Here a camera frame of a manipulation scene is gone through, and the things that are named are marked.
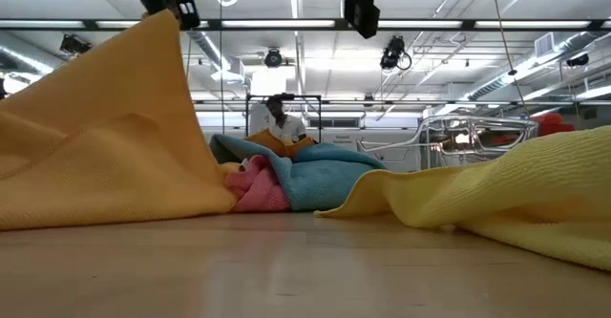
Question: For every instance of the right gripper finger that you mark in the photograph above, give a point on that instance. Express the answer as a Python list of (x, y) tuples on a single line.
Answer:
[(362, 17)]

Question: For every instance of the orange microfiber towel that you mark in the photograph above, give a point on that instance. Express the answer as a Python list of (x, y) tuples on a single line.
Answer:
[(95, 141), (277, 146)]

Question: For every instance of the blue microfiber towel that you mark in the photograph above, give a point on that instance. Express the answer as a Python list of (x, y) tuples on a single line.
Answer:
[(324, 179)]

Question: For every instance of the pink microfiber towel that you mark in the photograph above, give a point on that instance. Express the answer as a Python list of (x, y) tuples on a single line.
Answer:
[(258, 189)]

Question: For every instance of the black ceiling spotlight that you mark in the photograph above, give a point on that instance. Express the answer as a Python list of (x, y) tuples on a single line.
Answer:
[(577, 60), (74, 45), (392, 53), (273, 58)]

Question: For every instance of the black overhead light beam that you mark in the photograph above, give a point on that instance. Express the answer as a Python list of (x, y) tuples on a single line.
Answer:
[(90, 24)]

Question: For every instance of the white board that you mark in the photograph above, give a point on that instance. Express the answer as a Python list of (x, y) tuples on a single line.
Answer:
[(258, 117)]

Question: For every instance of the person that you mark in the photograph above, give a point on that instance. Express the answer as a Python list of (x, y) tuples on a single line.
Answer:
[(286, 124)]

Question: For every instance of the clear plastic bin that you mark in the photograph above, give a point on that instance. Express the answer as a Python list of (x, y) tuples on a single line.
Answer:
[(477, 119)]

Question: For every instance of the red cart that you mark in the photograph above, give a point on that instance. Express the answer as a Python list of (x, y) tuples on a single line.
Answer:
[(554, 122)]

